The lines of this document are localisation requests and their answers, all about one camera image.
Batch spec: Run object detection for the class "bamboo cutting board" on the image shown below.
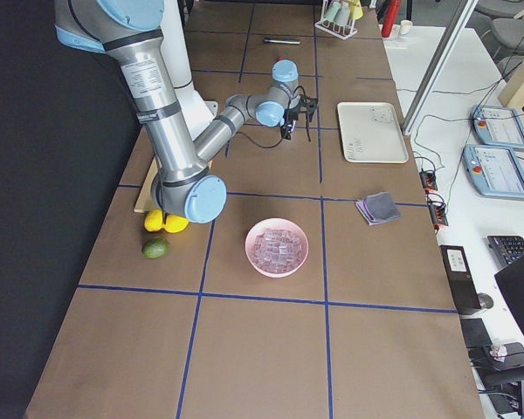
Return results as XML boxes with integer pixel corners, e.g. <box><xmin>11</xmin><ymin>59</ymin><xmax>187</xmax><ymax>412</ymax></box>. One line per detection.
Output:
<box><xmin>134</xmin><ymin>157</ymin><xmax>159</xmax><ymax>214</ymax></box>

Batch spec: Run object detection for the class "white wire cup rack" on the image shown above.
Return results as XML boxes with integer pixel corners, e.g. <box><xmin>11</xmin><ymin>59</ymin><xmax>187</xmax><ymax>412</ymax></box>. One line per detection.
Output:
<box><xmin>314</xmin><ymin>0</ymin><xmax>363</xmax><ymax>40</ymax></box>

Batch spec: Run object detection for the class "aluminium frame post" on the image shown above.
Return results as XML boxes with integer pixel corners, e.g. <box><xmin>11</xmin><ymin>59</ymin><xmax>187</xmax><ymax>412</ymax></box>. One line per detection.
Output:
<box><xmin>402</xmin><ymin>0</ymin><xmax>478</xmax><ymax>135</ymax></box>

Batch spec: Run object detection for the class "far blue teach pendant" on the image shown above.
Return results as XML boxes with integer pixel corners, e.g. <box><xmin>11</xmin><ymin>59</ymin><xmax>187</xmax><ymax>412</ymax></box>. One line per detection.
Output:
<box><xmin>471</xmin><ymin>105</ymin><xmax>524</xmax><ymax>151</ymax></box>

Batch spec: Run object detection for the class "blue teach pendant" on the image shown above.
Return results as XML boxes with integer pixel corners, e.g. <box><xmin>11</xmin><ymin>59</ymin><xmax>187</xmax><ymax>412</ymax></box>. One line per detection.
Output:
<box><xmin>463</xmin><ymin>145</ymin><xmax>524</xmax><ymax>200</ymax></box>
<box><xmin>471</xmin><ymin>105</ymin><xmax>524</xmax><ymax>151</ymax></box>

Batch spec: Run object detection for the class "cream bear tray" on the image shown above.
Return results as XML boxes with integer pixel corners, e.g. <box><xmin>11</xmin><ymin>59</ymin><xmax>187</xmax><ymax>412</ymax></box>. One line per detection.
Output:
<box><xmin>336</xmin><ymin>102</ymin><xmax>409</xmax><ymax>164</ymax></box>

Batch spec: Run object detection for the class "near blue teach pendant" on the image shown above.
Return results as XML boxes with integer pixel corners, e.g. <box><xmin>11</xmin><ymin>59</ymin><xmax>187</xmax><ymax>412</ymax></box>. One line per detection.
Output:
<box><xmin>463</xmin><ymin>145</ymin><xmax>524</xmax><ymax>200</ymax></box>

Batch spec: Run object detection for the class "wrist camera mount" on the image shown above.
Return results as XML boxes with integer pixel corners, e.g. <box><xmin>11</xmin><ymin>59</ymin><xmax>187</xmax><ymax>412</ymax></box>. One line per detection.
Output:
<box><xmin>290</xmin><ymin>93</ymin><xmax>318</xmax><ymax>124</ymax></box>

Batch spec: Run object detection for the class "black box device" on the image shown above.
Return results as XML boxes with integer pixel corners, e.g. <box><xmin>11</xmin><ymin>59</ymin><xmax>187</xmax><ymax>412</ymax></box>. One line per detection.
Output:
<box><xmin>439</xmin><ymin>245</ymin><xmax>481</xmax><ymax>315</ymax></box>

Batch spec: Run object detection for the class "yellow lemon near avocado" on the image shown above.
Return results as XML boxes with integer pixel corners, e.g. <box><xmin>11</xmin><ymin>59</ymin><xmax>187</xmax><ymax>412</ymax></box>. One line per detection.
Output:
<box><xmin>143</xmin><ymin>209</ymin><xmax>165</xmax><ymax>232</ymax></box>

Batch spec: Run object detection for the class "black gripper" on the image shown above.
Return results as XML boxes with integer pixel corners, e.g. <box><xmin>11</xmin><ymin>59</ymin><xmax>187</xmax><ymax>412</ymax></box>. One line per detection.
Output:
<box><xmin>279</xmin><ymin>111</ymin><xmax>298</xmax><ymax>140</ymax></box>

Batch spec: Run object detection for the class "small white paper cup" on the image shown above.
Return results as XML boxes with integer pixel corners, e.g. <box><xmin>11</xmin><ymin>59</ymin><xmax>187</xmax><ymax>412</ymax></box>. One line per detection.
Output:
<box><xmin>398</xmin><ymin>19</ymin><xmax>413</xmax><ymax>36</ymax></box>

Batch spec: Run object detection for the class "yellow lemon near board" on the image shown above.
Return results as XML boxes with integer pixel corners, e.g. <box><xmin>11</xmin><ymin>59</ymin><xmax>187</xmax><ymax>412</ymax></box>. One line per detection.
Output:
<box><xmin>162</xmin><ymin>214</ymin><xmax>190</xmax><ymax>234</ymax></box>

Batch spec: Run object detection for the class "pink bowl with ice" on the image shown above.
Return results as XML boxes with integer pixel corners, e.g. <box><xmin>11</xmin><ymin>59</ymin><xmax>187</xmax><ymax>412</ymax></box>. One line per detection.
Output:
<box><xmin>245</xmin><ymin>218</ymin><xmax>309</xmax><ymax>278</ymax></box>

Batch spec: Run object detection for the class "grey folded cloth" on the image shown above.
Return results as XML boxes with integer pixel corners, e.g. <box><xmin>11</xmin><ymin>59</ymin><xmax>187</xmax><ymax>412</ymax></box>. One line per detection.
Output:
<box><xmin>355</xmin><ymin>192</ymin><xmax>401</xmax><ymax>226</ymax></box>

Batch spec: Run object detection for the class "black computer mouse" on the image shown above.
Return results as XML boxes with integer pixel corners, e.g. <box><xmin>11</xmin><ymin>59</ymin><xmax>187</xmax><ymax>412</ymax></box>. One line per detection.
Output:
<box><xmin>477</xmin><ymin>292</ymin><xmax>494</xmax><ymax>310</ymax></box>

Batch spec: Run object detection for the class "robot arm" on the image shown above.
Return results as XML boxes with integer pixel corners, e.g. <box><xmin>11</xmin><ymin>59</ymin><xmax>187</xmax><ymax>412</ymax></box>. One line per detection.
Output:
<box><xmin>54</xmin><ymin>1</ymin><xmax>300</xmax><ymax>223</ymax></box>

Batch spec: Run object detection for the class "steel muddler black tip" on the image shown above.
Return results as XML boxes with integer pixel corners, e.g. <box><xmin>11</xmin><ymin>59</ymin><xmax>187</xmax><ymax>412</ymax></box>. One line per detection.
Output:
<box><xmin>263</xmin><ymin>38</ymin><xmax>300</xmax><ymax>45</ymax></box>

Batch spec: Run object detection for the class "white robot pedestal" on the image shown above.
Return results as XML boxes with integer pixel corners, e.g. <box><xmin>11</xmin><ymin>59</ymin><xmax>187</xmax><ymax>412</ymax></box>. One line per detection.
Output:
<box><xmin>161</xmin><ymin>0</ymin><xmax>218</xmax><ymax>140</ymax></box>

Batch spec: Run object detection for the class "black keyboard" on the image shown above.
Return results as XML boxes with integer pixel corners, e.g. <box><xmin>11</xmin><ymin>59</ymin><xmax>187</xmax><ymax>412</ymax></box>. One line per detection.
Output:
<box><xmin>487</xmin><ymin>236</ymin><xmax>524</xmax><ymax>267</ymax></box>

